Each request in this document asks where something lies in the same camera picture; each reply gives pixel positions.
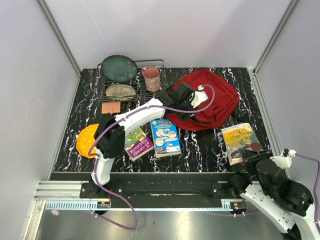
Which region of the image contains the dark wire dish rack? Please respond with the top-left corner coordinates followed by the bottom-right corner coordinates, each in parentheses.
top-left (94, 59), bottom-right (169, 103)

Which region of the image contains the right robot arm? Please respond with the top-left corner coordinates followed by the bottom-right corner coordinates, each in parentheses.
top-left (227, 148), bottom-right (320, 240)

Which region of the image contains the purple treehouse book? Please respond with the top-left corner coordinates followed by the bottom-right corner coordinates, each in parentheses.
top-left (124, 127), bottom-right (154, 162)

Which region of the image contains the teal round plate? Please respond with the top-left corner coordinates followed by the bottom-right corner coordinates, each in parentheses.
top-left (101, 55), bottom-right (138, 83)

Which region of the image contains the pink patterned mug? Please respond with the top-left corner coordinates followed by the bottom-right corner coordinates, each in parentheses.
top-left (141, 67), bottom-right (161, 92)

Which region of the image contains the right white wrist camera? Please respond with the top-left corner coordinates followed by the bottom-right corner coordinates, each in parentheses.
top-left (269, 148), bottom-right (296, 170)

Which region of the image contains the blue cartoon book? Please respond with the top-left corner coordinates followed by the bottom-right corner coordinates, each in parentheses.
top-left (150, 119), bottom-right (182, 158)

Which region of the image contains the red student backpack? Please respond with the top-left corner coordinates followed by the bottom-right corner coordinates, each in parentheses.
top-left (166, 69), bottom-right (240, 131)

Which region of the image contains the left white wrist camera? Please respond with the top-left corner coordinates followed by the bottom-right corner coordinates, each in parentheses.
top-left (190, 85), bottom-right (208, 108)

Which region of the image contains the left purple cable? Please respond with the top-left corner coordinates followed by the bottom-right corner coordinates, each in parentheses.
top-left (87, 84), bottom-right (216, 230)

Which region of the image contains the yellow illustrated book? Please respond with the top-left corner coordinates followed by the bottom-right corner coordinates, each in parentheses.
top-left (221, 123), bottom-right (264, 166)

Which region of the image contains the orange yellow plate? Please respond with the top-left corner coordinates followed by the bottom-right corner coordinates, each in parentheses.
top-left (75, 124), bottom-right (99, 159)

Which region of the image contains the beige patterned plate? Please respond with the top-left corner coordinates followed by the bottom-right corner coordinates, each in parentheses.
top-left (105, 84), bottom-right (136, 100)

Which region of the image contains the aluminium frame rail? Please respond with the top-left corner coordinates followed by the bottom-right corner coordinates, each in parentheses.
top-left (34, 181), bottom-right (245, 212)

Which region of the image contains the pink leather wallet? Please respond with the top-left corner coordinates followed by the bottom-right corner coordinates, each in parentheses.
top-left (101, 101), bottom-right (121, 114)

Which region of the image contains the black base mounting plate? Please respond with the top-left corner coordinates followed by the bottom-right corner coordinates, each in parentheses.
top-left (79, 171), bottom-right (258, 200)

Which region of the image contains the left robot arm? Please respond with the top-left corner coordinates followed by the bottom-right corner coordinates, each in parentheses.
top-left (88, 83), bottom-right (208, 198)

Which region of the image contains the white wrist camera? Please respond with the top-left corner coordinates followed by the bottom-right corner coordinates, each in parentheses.
top-left (190, 85), bottom-right (208, 108)
top-left (269, 148), bottom-right (296, 170)

